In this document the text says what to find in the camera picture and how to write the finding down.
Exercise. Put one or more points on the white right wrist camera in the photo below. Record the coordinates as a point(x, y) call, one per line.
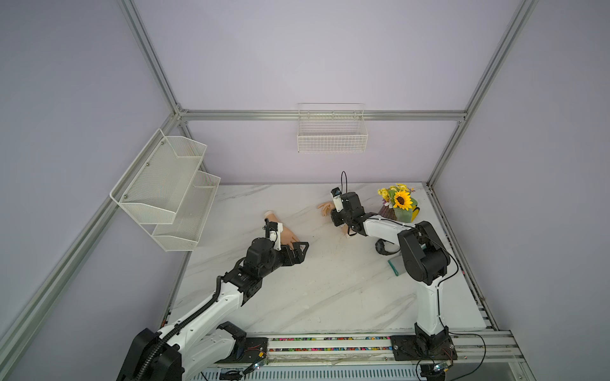
point(336, 195)

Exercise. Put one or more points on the artificial sunflower bouquet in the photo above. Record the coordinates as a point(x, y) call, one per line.
point(400, 198)

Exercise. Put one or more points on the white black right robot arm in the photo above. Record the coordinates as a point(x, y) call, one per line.
point(424, 257)

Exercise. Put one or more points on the aluminium frame back rail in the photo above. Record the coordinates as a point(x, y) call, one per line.
point(290, 115)

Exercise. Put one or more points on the white wire wall basket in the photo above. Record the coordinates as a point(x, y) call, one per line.
point(331, 136)

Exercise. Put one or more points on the purple ribbed glass vase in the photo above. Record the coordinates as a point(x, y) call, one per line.
point(388, 212)

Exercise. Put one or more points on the mannequin hand with white watch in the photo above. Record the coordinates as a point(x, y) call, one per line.
point(326, 209)

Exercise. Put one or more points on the green white work glove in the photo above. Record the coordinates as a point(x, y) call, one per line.
point(397, 266)

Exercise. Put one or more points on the aluminium frame right post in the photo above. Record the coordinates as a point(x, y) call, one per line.
point(500, 55)

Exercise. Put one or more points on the aluminium frame left post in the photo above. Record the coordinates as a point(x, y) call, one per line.
point(138, 29)

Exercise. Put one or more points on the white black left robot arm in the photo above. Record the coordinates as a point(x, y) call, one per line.
point(204, 336)

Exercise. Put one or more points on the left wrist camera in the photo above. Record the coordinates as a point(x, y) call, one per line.
point(273, 232)

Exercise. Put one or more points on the mannequin hand with black watch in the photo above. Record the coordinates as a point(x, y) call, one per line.
point(287, 236)

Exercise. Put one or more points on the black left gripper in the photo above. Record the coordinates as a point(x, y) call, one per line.
point(297, 256)

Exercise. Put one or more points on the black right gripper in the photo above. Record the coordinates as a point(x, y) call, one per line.
point(335, 218)

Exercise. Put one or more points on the white two-tier mesh shelf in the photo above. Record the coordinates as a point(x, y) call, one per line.
point(167, 193)

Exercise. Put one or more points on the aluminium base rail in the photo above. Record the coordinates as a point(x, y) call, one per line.
point(377, 348)

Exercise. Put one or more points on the aluminium frame post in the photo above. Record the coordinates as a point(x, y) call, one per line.
point(500, 55)
point(138, 29)

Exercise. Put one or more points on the black strap wrist watch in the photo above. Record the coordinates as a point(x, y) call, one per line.
point(381, 248)

